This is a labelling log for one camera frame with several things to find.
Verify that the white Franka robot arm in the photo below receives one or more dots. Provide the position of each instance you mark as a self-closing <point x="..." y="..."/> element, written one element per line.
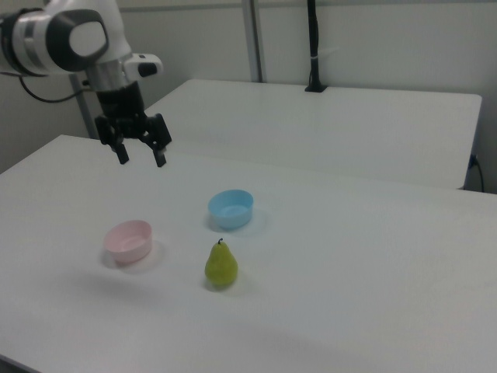
<point x="58" y="39"/>

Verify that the green pear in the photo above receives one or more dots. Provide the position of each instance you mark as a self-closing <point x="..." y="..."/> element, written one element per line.
<point x="220" y="268"/>

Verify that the blue plastic bowl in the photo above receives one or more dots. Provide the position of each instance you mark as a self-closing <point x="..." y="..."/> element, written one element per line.
<point x="231" y="211"/>

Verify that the grey aluminium wall post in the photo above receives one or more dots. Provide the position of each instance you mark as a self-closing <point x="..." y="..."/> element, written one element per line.
<point x="254" y="39"/>

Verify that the white side table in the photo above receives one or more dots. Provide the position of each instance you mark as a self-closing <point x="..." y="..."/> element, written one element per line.
<point x="310" y="124"/>

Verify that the black camera stand pole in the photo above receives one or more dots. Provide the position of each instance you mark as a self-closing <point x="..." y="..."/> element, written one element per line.
<point x="313" y="39"/>

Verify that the pink plastic bowl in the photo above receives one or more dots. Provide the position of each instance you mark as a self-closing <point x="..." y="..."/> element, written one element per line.
<point x="130" y="252"/>

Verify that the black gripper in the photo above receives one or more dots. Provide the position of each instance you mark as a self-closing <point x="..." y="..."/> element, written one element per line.
<point x="120" y="103"/>

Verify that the grey metal frame post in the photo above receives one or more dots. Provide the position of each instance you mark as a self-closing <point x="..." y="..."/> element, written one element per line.
<point x="86" y="116"/>

